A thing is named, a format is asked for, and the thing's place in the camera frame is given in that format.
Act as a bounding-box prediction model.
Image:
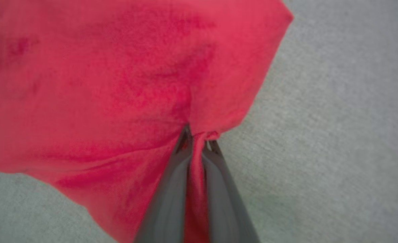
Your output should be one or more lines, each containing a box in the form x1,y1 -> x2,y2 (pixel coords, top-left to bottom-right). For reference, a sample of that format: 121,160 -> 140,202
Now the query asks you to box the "grey fabric sofa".
0,0 -> 398,243

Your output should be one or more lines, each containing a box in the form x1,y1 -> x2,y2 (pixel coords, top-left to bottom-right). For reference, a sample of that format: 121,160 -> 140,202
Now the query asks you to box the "red jersey with white lettering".
0,0 -> 294,243

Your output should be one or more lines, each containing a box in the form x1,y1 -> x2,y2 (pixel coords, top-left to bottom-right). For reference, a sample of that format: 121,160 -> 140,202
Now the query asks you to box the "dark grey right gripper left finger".
133,124 -> 193,243

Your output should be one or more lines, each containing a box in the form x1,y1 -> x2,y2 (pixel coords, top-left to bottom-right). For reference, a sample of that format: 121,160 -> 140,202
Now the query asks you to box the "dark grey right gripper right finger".
202,139 -> 261,243

